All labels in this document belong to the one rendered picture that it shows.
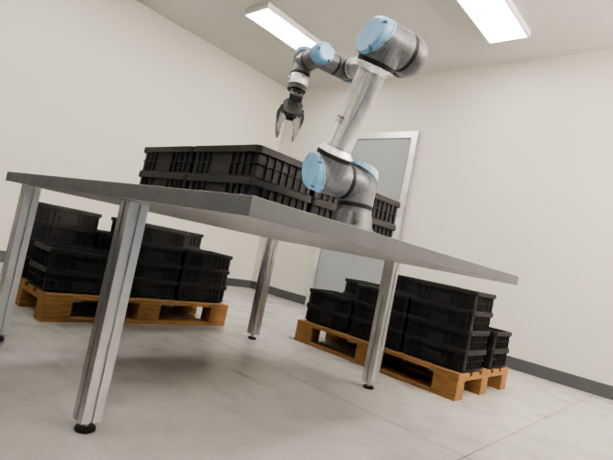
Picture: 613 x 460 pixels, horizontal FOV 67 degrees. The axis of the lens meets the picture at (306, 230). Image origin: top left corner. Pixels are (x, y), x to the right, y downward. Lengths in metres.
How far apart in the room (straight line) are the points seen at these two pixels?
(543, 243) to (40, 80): 4.63
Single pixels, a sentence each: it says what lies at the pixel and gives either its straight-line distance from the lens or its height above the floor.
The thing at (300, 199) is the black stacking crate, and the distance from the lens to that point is 1.66.
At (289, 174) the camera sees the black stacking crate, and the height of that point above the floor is 0.87.
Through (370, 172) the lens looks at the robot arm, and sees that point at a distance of 1.50.
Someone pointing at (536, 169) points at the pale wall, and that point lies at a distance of 4.55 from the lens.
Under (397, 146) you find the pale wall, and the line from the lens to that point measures 5.19.
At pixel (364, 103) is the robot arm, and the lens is 1.41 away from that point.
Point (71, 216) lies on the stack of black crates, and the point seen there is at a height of 0.54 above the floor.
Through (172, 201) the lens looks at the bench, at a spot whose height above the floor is 0.67.
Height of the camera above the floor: 0.61
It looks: 3 degrees up
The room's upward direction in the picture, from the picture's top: 12 degrees clockwise
